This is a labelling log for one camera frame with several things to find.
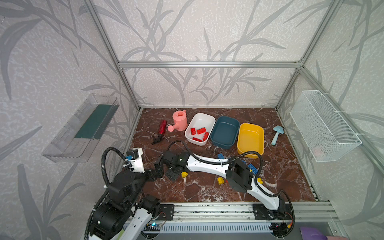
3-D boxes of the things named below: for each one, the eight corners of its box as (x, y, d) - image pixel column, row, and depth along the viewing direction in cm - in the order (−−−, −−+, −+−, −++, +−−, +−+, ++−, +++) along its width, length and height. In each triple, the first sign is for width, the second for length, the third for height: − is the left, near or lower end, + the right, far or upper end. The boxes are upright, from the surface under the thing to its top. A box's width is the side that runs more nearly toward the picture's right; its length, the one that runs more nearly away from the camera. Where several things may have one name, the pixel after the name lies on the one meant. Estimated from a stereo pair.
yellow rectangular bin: (235, 152, 98) (237, 147, 93) (238, 126, 111) (240, 121, 106) (260, 158, 95) (264, 153, 90) (261, 131, 109) (264, 126, 103)
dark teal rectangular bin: (208, 146, 100) (208, 141, 95) (217, 119, 115) (218, 114, 110) (232, 153, 97) (234, 148, 92) (239, 125, 112) (241, 119, 107)
